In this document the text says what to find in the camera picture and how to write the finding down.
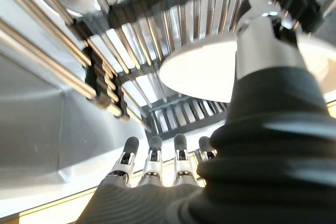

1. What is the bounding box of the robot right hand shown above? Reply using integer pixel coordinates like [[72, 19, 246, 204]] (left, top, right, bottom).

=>
[[76, 0, 336, 224]]

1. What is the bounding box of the cream round plate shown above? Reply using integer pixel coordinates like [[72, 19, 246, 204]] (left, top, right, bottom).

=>
[[159, 34, 336, 104]]

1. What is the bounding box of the black dish drying rack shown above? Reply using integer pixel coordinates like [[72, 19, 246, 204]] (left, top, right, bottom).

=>
[[0, 0, 336, 141]]

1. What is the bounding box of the stainless steel sink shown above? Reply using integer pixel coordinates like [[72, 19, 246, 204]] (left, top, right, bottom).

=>
[[0, 0, 336, 210]]

